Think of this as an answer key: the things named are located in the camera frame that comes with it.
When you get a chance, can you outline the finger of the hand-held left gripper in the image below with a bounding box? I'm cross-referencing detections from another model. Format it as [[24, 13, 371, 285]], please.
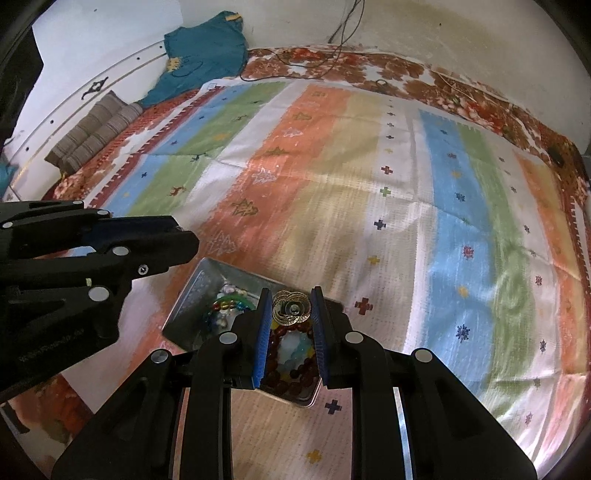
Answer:
[[0, 230, 200, 302], [0, 200, 186, 260]]

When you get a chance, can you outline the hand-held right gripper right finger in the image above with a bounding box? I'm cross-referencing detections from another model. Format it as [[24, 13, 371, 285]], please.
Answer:
[[309, 285, 539, 480]]

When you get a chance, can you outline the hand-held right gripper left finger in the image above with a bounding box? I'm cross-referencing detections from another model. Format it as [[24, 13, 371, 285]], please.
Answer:
[[51, 287, 273, 480]]

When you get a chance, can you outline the gold brooch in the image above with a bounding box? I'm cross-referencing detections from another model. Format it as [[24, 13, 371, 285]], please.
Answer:
[[271, 289, 311, 325]]

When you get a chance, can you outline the red and yellow bead bracelet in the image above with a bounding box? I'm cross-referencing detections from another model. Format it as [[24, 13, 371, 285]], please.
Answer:
[[261, 320, 321, 400]]

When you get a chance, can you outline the multicolour glass bead bracelet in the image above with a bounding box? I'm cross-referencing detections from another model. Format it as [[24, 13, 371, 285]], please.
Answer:
[[203, 286, 257, 333]]

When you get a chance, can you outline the metal tin box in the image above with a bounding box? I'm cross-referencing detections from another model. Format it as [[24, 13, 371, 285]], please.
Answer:
[[161, 257, 343, 408]]

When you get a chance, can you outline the folded brown striped cloth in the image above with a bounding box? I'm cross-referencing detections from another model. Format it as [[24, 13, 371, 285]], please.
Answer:
[[45, 90, 144, 172]]

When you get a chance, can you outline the striped woven blanket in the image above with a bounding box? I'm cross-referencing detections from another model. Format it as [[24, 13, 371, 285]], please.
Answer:
[[60, 78, 591, 480]]

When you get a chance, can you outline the teal garment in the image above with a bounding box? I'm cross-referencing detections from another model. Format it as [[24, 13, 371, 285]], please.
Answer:
[[139, 11, 250, 109]]

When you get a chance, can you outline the floral red brown blanket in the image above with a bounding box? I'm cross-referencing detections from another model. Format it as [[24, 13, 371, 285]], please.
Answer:
[[0, 44, 591, 435]]

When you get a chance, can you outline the black cable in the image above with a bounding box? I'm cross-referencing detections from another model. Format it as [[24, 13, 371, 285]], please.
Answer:
[[240, 0, 365, 83]]

